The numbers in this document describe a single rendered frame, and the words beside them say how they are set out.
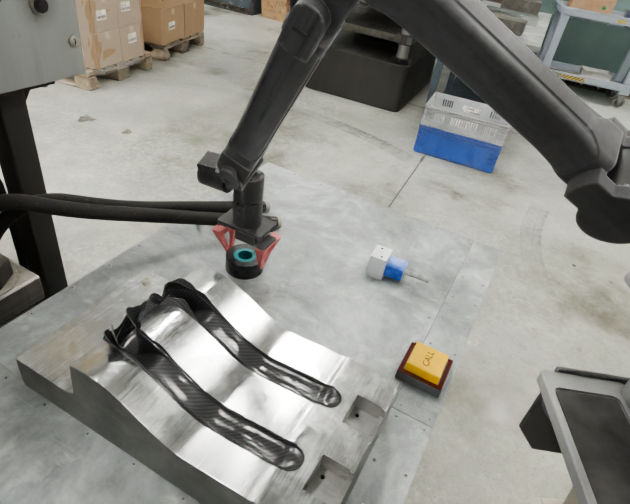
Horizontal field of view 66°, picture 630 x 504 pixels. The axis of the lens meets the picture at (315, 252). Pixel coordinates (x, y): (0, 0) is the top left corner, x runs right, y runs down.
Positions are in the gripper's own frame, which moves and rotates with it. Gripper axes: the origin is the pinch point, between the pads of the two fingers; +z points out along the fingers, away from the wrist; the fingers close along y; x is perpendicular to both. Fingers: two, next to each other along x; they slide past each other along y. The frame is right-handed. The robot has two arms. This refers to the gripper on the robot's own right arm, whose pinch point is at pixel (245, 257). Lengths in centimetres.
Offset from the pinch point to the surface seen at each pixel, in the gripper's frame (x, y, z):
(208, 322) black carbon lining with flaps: 26.3, -11.1, -9.1
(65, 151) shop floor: -109, 205, 82
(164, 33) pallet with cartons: -294, 293, 58
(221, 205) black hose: -10.7, 14.3, -1.9
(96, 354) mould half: 40.6, -4.1, -10.9
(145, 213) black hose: 8.0, 19.0, -7.2
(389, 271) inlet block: -14.5, -27.1, 0.1
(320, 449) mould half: 33.8, -34.7, -6.3
